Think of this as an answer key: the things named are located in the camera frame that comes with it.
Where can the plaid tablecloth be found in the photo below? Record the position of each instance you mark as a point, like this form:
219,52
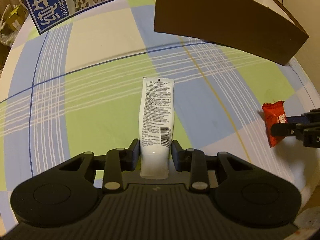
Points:
77,88

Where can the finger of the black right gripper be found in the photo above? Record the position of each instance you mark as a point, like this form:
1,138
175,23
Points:
286,129
297,118

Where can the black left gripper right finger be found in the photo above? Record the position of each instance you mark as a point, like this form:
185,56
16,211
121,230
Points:
192,161

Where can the white cream tube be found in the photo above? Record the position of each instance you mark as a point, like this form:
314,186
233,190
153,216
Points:
156,124

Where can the red candy wrapper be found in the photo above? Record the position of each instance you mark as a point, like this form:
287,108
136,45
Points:
274,113

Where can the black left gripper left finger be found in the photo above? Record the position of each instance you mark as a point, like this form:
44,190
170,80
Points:
118,160

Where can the brown cardboard box white inside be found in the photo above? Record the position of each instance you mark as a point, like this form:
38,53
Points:
261,27

